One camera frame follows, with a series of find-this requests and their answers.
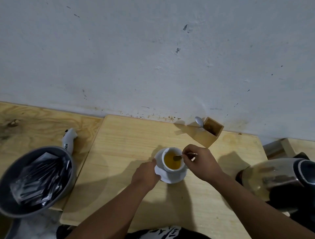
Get black and white shirt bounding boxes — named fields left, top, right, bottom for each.
left=56, top=225, right=212, bottom=239

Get wooden utensil holder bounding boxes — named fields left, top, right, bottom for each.
left=188, top=117, right=224, bottom=148

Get white cup of tea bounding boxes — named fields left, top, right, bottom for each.
left=161, top=147, right=189, bottom=173

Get person's left hand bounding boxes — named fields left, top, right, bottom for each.
left=130, top=158, right=162, bottom=193

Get person's right forearm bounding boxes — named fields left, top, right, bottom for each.
left=210, top=171, right=315, bottom=239

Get white saucer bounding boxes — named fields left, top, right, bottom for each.
left=154, top=148, right=188, bottom=184

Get person's right hand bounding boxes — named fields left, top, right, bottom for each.
left=182, top=144, right=225, bottom=183

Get grey pan with white handle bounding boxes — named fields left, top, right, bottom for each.
left=0, top=128, right=79, bottom=219

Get steel electric kettle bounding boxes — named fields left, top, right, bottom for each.
left=235, top=152, right=315, bottom=232

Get person's left forearm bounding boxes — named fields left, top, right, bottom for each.
left=64, top=181, right=154, bottom=239

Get small metal teaspoon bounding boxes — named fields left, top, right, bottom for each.
left=173, top=153, right=198, bottom=162

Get pile of black packets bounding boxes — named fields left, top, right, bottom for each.
left=10, top=152, right=72, bottom=206

